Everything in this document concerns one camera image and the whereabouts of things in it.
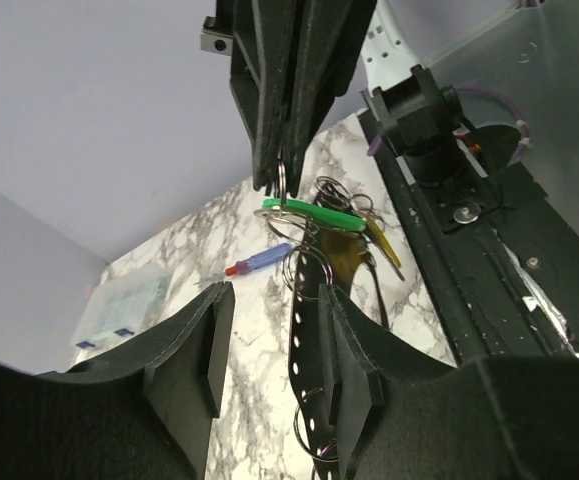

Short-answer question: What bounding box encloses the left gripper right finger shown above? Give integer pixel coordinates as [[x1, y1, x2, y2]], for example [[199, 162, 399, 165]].
[[319, 286, 579, 479]]

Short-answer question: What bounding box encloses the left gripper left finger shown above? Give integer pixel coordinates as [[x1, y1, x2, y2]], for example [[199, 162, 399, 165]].
[[0, 282, 235, 479]]

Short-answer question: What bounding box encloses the green tagged key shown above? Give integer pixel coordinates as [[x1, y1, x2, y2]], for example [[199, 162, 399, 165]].
[[261, 198, 366, 233]]

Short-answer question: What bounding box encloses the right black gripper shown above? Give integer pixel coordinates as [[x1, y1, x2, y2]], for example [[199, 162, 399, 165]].
[[200, 0, 376, 196]]

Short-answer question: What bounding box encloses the blue red screwdriver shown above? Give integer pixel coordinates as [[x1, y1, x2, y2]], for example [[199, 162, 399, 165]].
[[193, 242, 294, 289]]

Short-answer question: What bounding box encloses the clear plastic organizer box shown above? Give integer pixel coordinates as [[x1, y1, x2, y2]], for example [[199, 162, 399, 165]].
[[71, 263, 172, 350]]

